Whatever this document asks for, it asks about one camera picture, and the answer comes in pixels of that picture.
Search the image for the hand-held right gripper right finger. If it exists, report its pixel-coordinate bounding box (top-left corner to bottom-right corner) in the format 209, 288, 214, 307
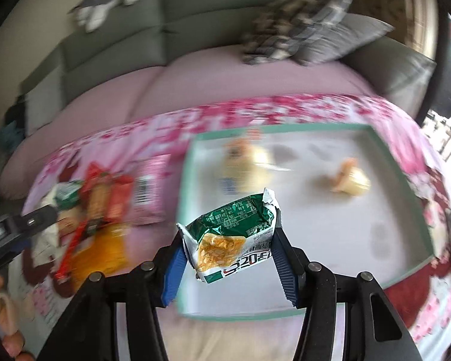
272, 226, 423, 361

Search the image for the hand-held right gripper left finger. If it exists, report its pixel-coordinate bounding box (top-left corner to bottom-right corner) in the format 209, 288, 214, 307
35, 233, 189, 361

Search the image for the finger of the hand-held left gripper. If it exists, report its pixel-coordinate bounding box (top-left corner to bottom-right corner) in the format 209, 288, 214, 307
8, 205, 60, 239

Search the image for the green snack packet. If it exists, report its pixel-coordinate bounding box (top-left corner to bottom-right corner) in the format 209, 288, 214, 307
176, 187, 281, 285
47, 180, 85, 211

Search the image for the red stick snack packet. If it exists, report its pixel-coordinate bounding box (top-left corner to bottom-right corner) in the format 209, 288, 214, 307
53, 220, 94, 282

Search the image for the teal-rimmed white box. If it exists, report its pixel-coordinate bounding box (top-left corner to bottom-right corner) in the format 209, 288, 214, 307
176, 122, 437, 322

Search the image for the orange snack packet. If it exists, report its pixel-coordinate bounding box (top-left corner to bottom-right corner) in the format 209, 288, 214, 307
69, 223, 130, 282

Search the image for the pink snack packet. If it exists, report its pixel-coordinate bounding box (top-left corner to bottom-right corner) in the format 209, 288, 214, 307
130, 154, 173, 226

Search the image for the yellow bread packet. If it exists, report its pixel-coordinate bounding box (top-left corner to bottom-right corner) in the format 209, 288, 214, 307
329, 157, 373, 198
220, 135, 275, 196

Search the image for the person's left hand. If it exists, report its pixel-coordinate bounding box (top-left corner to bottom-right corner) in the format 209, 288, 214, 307
0, 274, 36, 361

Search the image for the teal cloth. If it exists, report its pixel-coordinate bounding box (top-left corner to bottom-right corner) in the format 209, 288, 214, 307
0, 122, 24, 155

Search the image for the dark cloth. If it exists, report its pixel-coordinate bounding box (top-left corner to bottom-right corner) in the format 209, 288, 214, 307
5, 97, 27, 125

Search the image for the light grey cushion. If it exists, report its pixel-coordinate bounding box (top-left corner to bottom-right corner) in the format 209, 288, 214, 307
24, 83, 64, 136

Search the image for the printed cartoon blanket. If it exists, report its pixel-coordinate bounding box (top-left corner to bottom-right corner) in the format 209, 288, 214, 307
0, 94, 451, 361

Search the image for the pink sofa cover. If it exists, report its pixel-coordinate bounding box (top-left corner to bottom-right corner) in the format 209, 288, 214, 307
0, 39, 399, 200

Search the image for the grey white plush toy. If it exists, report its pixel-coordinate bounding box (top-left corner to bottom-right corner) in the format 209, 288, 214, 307
68, 0, 149, 32

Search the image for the grey pillow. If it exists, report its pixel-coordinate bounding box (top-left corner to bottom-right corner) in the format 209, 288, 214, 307
297, 13, 395, 66

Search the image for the plaid pillow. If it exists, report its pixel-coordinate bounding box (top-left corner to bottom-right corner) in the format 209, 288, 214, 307
241, 0, 356, 64

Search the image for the grey-green sofa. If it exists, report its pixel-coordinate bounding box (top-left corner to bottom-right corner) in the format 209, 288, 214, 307
20, 0, 437, 140

